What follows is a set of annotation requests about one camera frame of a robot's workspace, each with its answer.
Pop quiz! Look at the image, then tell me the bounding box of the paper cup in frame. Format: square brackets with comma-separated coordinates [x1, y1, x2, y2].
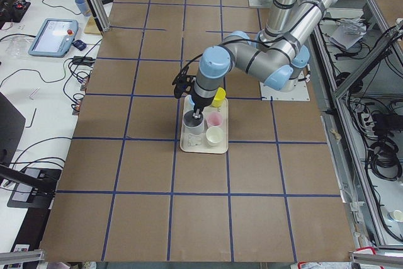
[388, 210, 403, 222]

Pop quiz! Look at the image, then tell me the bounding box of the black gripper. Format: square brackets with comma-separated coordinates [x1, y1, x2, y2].
[191, 91, 214, 120]

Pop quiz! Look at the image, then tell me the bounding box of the pink plastic cup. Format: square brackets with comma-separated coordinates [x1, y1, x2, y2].
[206, 112, 224, 128]

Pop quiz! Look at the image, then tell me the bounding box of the crumpled white paper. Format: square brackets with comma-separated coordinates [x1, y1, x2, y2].
[329, 17, 366, 50]

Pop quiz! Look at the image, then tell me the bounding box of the blue cup near yellow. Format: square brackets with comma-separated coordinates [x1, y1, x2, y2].
[188, 96, 195, 107]

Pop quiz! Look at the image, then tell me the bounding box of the cream plastic tray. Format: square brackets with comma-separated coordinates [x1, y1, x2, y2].
[180, 99, 229, 154]

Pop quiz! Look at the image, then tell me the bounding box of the pale green plastic cup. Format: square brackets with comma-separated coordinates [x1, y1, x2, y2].
[205, 126, 224, 147]

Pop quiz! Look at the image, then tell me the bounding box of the blue cup on desk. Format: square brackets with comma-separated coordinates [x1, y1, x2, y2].
[75, 0, 89, 16]

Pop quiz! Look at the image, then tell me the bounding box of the white plastic cup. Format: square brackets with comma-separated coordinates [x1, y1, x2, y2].
[182, 110, 205, 135]

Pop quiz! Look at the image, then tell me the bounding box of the wooden mug tree stand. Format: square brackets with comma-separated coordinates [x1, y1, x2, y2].
[83, 7, 103, 35]

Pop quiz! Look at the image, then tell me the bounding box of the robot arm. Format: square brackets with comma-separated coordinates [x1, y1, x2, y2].
[191, 0, 338, 119]

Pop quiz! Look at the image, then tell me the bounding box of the black laptop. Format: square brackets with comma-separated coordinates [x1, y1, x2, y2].
[0, 94, 26, 166]

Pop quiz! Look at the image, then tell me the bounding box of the near blue teach pendant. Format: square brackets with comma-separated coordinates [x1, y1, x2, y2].
[28, 18, 79, 58]

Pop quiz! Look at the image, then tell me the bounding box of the yellow plastic cup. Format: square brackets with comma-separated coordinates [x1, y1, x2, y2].
[211, 87, 226, 108]

